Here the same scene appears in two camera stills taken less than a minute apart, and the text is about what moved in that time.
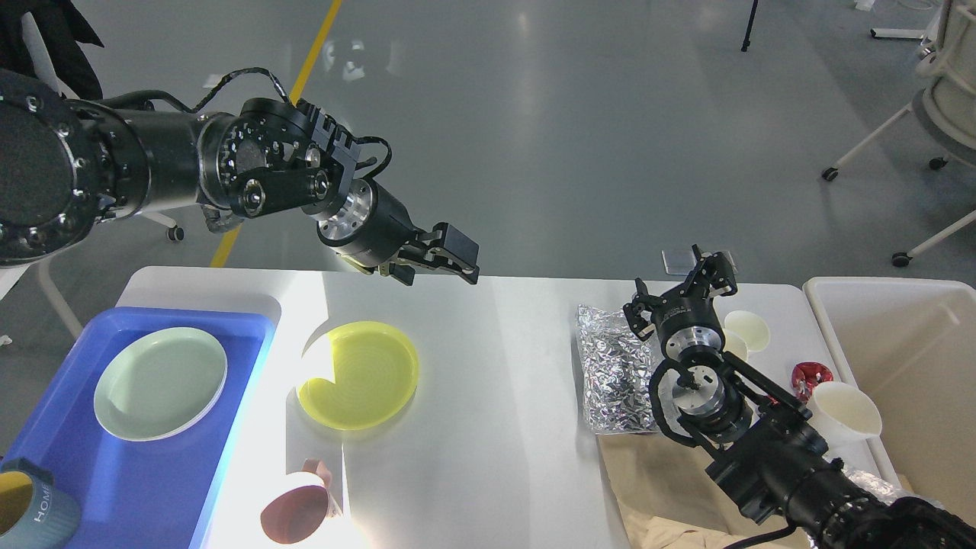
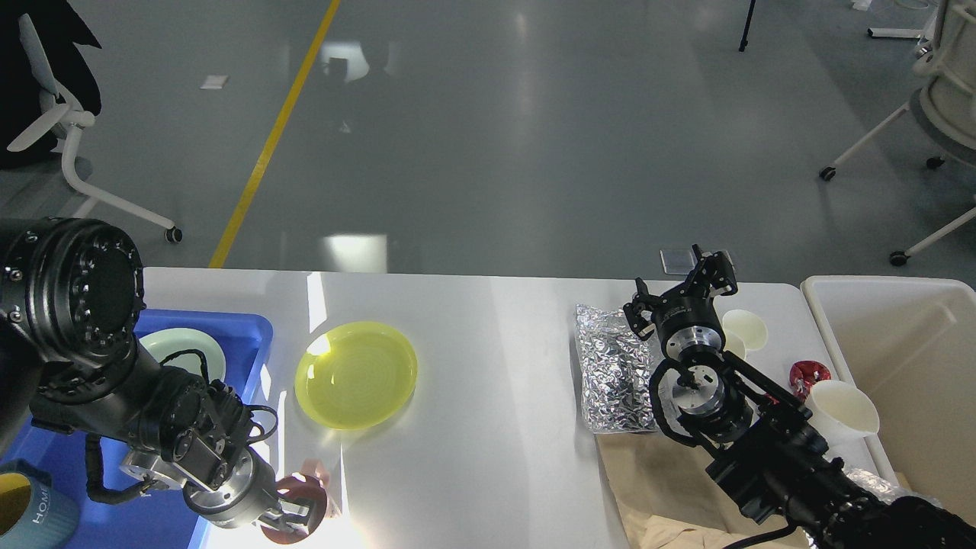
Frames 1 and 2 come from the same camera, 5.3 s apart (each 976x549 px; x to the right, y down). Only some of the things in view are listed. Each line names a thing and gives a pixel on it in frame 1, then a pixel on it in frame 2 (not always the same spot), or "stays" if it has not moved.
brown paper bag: (669, 499) stays
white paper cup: (744, 331) stays
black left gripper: (370, 228) -> (248, 489)
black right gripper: (685, 319) stays
